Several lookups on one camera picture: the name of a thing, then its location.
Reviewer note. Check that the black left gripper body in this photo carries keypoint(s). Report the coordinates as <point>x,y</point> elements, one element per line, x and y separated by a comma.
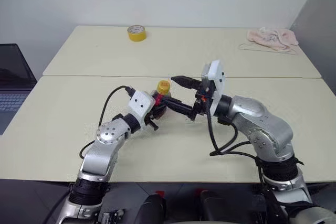
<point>150,117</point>

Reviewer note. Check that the dark rounded shape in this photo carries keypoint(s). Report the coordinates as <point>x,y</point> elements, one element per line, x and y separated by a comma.
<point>155,208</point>

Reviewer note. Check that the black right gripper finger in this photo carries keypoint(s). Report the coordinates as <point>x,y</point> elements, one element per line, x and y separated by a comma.
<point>178,105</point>
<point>186,81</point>

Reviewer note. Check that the dark open laptop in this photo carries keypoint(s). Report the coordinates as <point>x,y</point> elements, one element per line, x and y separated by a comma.
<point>13,77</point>

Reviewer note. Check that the yellow tape roll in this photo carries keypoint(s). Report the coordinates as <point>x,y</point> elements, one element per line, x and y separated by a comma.
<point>136,36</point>

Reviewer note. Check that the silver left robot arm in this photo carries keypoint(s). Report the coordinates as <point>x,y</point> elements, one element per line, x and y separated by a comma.
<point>105,134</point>

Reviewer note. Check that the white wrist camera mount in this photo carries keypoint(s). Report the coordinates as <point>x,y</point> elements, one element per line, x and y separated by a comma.
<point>140,104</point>
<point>216,77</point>

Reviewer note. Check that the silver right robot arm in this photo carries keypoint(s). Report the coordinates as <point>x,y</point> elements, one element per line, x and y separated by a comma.
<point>260,121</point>

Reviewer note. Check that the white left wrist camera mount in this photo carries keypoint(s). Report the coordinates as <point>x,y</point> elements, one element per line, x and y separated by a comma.
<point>140,104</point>

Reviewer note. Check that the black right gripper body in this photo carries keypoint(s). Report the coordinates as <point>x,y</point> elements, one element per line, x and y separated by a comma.
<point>200,100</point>

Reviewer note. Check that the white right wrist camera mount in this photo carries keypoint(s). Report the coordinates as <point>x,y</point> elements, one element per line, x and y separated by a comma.
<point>216,77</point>

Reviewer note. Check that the yellow-capped cola bottle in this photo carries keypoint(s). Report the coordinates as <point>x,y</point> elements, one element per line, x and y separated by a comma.
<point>163,87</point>

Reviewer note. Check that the pink crumpled cloth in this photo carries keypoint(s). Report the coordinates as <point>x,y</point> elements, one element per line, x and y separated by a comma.
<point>275,37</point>

